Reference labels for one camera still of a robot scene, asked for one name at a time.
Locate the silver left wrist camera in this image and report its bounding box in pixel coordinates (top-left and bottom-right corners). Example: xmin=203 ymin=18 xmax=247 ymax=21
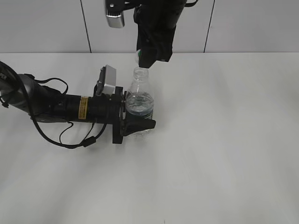
xmin=95 ymin=64 xmax=116 ymax=96

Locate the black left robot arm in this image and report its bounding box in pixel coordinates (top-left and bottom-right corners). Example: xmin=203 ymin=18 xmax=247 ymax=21
xmin=0 ymin=63 xmax=156 ymax=149

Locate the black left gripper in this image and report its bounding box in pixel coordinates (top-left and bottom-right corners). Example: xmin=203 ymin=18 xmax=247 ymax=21
xmin=92 ymin=86 xmax=156 ymax=144

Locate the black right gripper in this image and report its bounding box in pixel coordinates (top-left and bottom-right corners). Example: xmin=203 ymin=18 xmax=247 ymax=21
xmin=133 ymin=0 xmax=187 ymax=69

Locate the white green bottle cap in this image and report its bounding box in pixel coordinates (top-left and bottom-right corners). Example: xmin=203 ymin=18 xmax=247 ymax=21
xmin=135 ymin=49 xmax=141 ymax=64

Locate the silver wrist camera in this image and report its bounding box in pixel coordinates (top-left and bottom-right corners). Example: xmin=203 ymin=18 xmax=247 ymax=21
xmin=95 ymin=64 xmax=116 ymax=96
xmin=104 ymin=0 xmax=126 ymax=28

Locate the clear Cestbon water bottle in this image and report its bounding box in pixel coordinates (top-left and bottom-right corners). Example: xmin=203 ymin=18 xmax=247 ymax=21
xmin=126 ymin=67 xmax=154 ymax=119

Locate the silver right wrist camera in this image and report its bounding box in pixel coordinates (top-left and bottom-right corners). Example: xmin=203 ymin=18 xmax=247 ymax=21
xmin=104 ymin=0 xmax=126 ymax=28

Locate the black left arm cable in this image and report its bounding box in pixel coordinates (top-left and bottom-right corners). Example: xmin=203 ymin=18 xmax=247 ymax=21
xmin=0 ymin=61 xmax=108 ymax=148

